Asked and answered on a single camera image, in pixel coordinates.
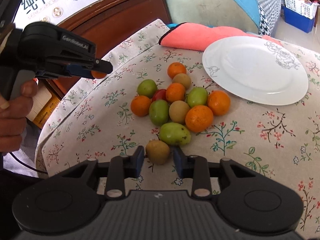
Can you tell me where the small orange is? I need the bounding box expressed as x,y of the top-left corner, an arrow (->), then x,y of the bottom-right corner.
91,70 -> 107,79

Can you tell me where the brown kiwi fruit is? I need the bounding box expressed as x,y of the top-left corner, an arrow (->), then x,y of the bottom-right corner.
145,140 -> 170,165

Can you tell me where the green jujube bottom spotted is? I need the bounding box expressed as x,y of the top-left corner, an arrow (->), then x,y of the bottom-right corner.
159,122 -> 191,146

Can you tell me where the large orange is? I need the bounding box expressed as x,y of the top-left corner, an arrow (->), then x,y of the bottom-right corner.
185,105 -> 214,133

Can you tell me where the red cherry tomato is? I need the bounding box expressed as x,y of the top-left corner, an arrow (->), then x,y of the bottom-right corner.
152,89 -> 167,102

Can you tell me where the brown kiwi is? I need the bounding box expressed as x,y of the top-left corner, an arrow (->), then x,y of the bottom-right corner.
169,100 -> 190,125
172,73 -> 191,90

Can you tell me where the person's left hand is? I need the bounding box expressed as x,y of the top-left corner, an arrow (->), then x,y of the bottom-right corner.
0,80 -> 38,154

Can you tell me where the wooden side cabinet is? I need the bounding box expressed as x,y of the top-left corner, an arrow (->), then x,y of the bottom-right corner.
32,0 -> 173,131

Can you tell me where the floral tablecloth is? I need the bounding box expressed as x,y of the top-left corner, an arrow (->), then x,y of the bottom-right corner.
35,20 -> 319,238

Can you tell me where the pink towel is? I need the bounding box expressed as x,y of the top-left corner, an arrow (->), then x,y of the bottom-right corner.
158,22 -> 283,52

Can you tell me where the green sofa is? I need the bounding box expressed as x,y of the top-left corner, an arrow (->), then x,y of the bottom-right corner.
165,0 -> 259,34

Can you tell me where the white ceramic plate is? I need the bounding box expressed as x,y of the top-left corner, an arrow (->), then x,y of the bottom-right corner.
202,36 -> 309,106

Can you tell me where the blue plastic bin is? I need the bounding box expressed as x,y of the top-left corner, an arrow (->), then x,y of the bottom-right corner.
283,7 -> 315,33

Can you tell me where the houndstooth sofa cover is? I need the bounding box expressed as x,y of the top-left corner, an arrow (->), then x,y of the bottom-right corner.
258,0 -> 282,37

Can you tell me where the white plastic basket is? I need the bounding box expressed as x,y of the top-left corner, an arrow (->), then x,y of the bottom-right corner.
285,0 -> 319,19

